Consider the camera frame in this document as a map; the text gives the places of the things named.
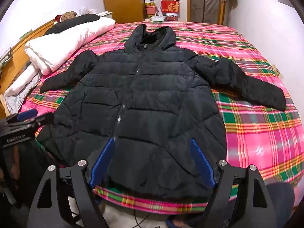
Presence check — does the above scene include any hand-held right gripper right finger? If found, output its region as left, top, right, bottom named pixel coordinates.
left=189, top=138, right=280, bottom=228

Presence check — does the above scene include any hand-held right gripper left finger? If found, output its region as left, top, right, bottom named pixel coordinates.
left=28, top=138, right=116, bottom=228

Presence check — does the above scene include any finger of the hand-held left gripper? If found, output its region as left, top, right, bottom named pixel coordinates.
left=7, top=112, right=55, bottom=130
left=8, top=109, right=39, bottom=122

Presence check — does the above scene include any black puffer jacket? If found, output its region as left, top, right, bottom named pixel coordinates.
left=36, top=24, right=287, bottom=200

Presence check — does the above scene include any floral pillow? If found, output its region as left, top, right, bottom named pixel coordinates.
left=5, top=92, right=27, bottom=116

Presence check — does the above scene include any white pillow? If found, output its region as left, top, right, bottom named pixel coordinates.
left=4, top=64, right=42, bottom=98

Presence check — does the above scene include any pink plaid bed sheet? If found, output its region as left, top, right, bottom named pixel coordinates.
left=18, top=21, right=301, bottom=215

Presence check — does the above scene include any wooden headboard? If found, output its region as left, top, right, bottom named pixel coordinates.
left=0, top=20, right=56, bottom=119

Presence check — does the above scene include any blue slipper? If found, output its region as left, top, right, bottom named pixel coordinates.
left=166, top=214, right=190, bottom=228

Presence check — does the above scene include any person's leg in jeans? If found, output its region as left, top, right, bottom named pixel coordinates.
left=265, top=182, right=295, bottom=228

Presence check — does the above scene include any black pillow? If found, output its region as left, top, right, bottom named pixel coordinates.
left=44, top=14, right=100, bottom=36

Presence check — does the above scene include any brown plush toy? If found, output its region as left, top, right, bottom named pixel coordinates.
left=60, top=11, right=78, bottom=21

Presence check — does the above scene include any white bag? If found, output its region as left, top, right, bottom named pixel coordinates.
left=151, top=11, right=165, bottom=22

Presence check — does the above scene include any stack of colourful boxes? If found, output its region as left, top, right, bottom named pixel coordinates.
left=144, top=0, right=158, bottom=21

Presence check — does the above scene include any black floor cable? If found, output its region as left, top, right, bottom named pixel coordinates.
left=132, top=208, right=154, bottom=228

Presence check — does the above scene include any wall socket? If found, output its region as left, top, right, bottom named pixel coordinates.
left=273, top=64, right=285, bottom=79

